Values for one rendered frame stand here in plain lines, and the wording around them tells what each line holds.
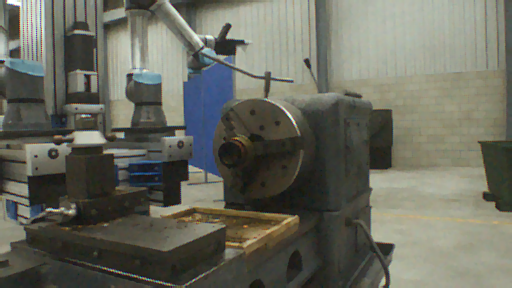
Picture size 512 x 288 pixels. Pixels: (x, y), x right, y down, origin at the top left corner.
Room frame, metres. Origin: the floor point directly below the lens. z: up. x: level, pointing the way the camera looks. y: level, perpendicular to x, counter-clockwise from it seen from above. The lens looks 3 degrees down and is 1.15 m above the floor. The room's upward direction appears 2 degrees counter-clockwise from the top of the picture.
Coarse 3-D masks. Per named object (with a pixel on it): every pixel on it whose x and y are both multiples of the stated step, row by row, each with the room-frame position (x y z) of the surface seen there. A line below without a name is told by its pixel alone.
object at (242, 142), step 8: (240, 136) 1.11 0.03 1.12; (224, 144) 1.07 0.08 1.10; (232, 144) 1.06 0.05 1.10; (240, 144) 1.07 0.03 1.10; (248, 144) 1.09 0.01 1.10; (224, 152) 1.11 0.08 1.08; (232, 152) 1.14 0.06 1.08; (240, 152) 1.05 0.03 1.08; (248, 152) 1.08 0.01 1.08; (224, 160) 1.08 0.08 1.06; (232, 160) 1.13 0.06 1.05; (240, 160) 1.06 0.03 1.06; (248, 160) 1.09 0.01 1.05
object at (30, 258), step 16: (0, 256) 0.72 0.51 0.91; (16, 256) 0.72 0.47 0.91; (32, 256) 0.71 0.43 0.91; (48, 256) 0.69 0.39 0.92; (64, 256) 0.67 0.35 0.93; (224, 256) 0.66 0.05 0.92; (240, 256) 0.67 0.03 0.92; (0, 272) 0.63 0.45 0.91; (16, 272) 0.63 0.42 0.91; (32, 272) 0.66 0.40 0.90; (48, 272) 0.67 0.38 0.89; (64, 272) 0.66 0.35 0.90; (80, 272) 0.64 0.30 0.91; (96, 272) 0.62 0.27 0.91; (112, 272) 0.60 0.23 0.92; (128, 272) 0.59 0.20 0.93; (192, 272) 0.59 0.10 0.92; (208, 272) 0.59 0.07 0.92; (224, 272) 0.63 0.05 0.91; (240, 272) 0.67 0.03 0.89
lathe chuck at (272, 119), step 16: (240, 112) 1.22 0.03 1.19; (256, 112) 1.19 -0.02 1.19; (272, 112) 1.17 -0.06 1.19; (288, 112) 1.15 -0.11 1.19; (224, 128) 1.25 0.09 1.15; (256, 128) 1.19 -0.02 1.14; (272, 128) 1.17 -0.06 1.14; (288, 128) 1.14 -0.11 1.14; (304, 128) 1.18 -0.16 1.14; (304, 144) 1.15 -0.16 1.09; (272, 160) 1.17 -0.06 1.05; (288, 160) 1.14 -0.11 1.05; (304, 160) 1.15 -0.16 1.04; (224, 176) 1.25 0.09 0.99; (256, 176) 1.20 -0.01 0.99; (272, 176) 1.17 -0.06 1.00; (288, 176) 1.14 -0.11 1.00; (304, 176) 1.21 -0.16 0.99; (256, 192) 1.20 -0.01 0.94; (272, 192) 1.17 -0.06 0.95
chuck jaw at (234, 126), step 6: (228, 114) 1.20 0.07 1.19; (234, 114) 1.22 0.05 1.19; (222, 120) 1.21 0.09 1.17; (228, 120) 1.20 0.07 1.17; (234, 120) 1.19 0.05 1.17; (240, 120) 1.22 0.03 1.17; (228, 126) 1.17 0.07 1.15; (234, 126) 1.16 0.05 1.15; (240, 126) 1.19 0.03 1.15; (228, 132) 1.17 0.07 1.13; (234, 132) 1.14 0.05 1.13; (240, 132) 1.16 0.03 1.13; (246, 132) 1.19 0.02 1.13; (228, 138) 1.15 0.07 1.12; (252, 138) 1.23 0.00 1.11
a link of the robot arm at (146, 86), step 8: (136, 72) 1.58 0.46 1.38; (144, 72) 1.57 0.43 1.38; (152, 72) 1.58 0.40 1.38; (136, 80) 1.57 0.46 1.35; (144, 80) 1.56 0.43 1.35; (152, 80) 1.57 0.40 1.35; (160, 80) 1.61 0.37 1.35; (136, 88) 1.57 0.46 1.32; (144, 88) 1.56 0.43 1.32; (152, 88) 1.57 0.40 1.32; (160, 88) 1.61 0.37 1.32; (136, 96) 1.57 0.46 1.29; (144, 96) 1.56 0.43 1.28; (152, 96) 1.57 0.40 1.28; (160, 96) 1.60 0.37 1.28
